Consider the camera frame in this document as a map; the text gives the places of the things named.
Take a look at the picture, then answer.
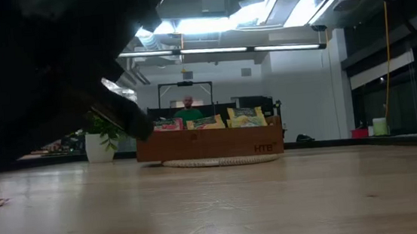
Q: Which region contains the small black rounded object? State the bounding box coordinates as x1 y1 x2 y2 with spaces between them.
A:
294 132 316 143

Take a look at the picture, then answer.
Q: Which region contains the small red box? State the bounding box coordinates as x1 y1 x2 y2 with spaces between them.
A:
350 128 370 140

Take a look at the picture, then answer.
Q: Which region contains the green potted plant white pot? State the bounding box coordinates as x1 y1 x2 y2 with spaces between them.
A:
81 112 130 165

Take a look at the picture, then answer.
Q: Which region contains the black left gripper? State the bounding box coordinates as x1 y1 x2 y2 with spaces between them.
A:
0 0 192 181

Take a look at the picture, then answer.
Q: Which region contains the long ceiling light strip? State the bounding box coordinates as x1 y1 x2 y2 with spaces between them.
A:
117 33 328 68

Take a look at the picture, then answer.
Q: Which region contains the person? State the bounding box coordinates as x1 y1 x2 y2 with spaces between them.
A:
171 94 206 125

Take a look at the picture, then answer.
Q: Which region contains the yellow hanging cable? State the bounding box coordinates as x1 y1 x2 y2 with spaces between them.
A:
373 1 399 120

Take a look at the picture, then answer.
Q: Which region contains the wooden tea organizer box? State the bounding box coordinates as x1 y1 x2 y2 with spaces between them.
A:
133 114 286 167

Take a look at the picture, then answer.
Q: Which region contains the black computer monitor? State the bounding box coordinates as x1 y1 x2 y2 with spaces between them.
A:
236 93 276 120

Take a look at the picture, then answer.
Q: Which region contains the pale green cup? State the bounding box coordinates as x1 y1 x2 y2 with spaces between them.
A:
372 116 390 137

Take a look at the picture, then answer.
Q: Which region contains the black background rig frame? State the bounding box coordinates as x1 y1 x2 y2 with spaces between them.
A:
155 78 217 122

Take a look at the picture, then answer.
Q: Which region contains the black aluminium rig frame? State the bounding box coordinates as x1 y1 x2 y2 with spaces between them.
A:
14 121 417 184

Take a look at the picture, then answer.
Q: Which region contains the round woven placemat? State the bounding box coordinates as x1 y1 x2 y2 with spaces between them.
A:
160 149 282 174

